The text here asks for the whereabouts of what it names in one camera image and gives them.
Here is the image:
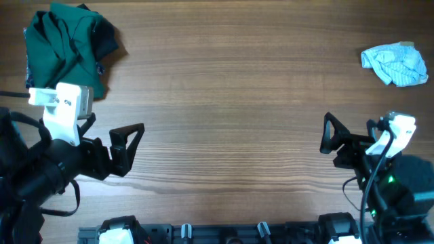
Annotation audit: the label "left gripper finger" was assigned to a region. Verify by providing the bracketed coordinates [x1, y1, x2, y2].
[77, 113, 96, 138]
[109, 123, 145, 177]

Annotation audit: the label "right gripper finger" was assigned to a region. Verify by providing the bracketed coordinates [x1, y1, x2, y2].
[366, 119, 377, 142]
[319, 112, 351, 154]

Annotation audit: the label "dark green shorts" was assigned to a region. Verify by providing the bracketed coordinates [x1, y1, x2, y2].
[25, 3, 105, 98]

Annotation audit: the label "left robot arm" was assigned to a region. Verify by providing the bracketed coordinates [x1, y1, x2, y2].
[1, 107, 145, 243]

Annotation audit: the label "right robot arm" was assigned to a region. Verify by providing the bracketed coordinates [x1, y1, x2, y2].
[319, 112, 433, 243]

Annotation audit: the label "light blue striped cloth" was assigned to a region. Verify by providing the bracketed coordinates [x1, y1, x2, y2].
[361, 41, 429, 87]

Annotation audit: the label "red plaid shirt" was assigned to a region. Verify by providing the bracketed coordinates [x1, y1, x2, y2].
[24, 26, 105, 89]

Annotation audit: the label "black polo shirt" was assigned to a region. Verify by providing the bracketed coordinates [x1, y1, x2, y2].
[71, 3, 119, 64]

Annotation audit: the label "left black camera cable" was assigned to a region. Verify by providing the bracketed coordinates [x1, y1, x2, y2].
[0, 90, 81, 218]

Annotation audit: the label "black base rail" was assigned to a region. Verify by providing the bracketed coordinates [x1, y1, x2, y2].
[77, 222, 374, 244]

